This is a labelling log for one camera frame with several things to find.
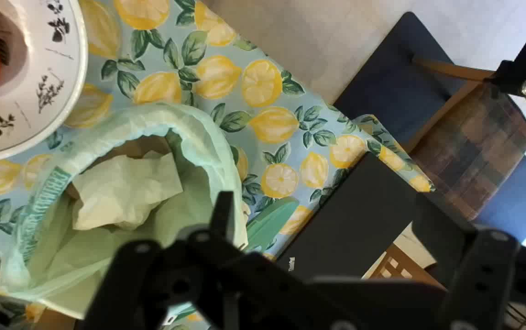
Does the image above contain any lattice back wooden chair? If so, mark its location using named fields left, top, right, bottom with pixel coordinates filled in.
left=405, top=55, right=526, bottom=154

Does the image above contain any dark blue floor mat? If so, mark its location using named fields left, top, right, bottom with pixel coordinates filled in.
left=333, top=9, right=526, bottom=244

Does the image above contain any wooden crate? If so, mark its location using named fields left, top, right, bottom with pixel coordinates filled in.
left=361, top=244, right=443, bottom=290

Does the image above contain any black flat board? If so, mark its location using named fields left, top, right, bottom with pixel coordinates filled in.
left=277, top=152, right=425, bottom=281

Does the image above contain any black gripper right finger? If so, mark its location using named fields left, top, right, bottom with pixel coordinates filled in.
left=412, top=193, right=519, bottom=330

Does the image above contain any white herb print plate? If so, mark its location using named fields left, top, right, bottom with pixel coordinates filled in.
left=0, top=0, right=90, bottom=165

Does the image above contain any plaid seat cushion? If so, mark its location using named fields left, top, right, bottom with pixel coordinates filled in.
left=407, top=81, right=526, bottom=224

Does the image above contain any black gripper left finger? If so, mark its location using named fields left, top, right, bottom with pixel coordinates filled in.
left=80, top=191, right=258, bottom=330

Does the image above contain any lemon print tablecloth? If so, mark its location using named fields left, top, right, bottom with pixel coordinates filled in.
left=0, top=0, right=436, bottom=330

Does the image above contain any crumpled pale paper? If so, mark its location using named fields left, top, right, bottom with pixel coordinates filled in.
left=68, top=152, right=185, bottom=233

